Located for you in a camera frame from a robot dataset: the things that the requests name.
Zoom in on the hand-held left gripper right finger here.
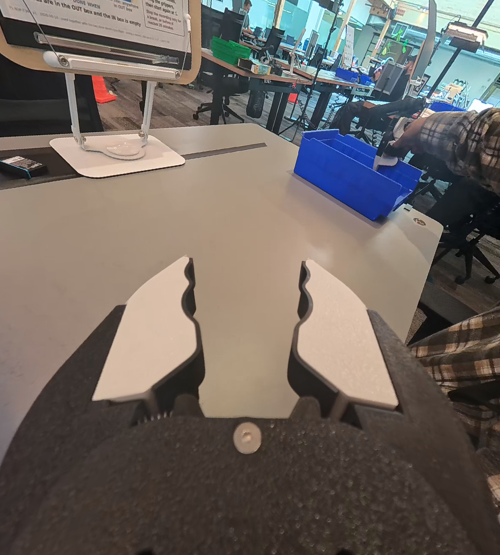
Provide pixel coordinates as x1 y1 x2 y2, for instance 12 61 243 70
287 259 400 419

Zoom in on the blue plastic bin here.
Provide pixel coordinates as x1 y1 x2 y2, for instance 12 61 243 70
294 129 423 223

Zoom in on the black office chair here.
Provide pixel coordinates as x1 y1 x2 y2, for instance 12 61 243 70
193 65 251 127
406 287 479 346
428 173 500 285

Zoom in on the white desk stand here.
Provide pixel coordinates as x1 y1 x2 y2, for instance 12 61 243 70
42 50 186 179

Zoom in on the black pole lamp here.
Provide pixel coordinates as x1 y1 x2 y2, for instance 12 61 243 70
430 0 496 95

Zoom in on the person's plaid shirt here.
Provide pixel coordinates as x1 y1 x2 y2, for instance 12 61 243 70
408 284 500 555

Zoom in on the orange traffic cone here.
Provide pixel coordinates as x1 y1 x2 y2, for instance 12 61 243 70
92 76 117 104

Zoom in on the person's right forearm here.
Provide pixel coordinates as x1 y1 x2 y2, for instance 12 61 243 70
410 108 500 216

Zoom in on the wooden desk with black legs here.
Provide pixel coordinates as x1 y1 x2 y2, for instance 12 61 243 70
201 48 312 133

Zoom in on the green storage tray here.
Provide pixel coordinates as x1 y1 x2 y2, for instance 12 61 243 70
211 36 252 66

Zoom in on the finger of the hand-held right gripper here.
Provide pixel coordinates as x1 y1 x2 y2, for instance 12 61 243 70
371 151 401 173

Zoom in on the tan framed display screen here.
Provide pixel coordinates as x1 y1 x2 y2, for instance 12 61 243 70
0 0 202 86

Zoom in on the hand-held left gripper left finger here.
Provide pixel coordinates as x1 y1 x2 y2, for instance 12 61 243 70
92 257 206 419

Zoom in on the person's right hand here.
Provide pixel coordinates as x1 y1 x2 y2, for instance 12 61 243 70
389 116 428 158

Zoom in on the white curved panel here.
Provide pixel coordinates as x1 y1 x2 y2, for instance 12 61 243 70
418 0 438 84

